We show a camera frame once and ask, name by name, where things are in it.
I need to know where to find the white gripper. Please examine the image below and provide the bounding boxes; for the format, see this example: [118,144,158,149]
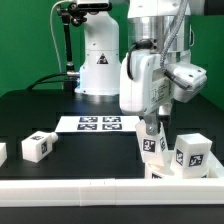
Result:
[119,50,207,136]

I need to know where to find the white round stool seat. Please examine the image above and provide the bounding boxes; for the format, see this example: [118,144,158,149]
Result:
[144,152,209,179]

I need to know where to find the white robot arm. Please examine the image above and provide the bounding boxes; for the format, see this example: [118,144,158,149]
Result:
[77,0,207,135]

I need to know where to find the white marker sheet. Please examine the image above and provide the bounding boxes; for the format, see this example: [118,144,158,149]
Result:
[55,116,139,133]

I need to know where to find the white L-shaped fence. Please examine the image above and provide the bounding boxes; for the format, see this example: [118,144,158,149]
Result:
[0,155,224,207]

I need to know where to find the white block at left edge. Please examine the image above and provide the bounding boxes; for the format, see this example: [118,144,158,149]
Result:
[0,143,7,167]

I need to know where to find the black cables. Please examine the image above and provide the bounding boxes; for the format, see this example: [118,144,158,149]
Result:
[26,73,80,91]

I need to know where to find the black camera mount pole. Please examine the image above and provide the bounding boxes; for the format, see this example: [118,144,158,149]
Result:
[57,3,87,92]

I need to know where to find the white cable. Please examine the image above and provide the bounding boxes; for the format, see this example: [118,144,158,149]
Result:
[49,0,72,74]

